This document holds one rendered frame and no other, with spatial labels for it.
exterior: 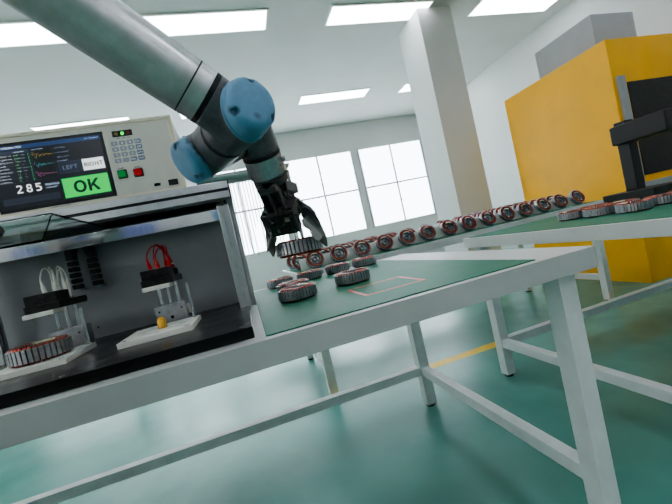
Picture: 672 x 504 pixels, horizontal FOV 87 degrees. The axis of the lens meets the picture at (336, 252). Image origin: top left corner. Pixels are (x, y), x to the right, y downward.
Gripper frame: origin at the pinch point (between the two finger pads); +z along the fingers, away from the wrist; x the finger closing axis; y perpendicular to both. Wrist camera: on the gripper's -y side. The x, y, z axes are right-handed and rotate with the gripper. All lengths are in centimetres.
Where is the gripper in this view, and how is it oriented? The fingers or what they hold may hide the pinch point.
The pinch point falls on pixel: (300, 248)
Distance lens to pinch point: 85.4
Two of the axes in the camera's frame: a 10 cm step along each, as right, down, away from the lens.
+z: 2.4, 7.9, 5.6
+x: 9.7, -1.9, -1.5
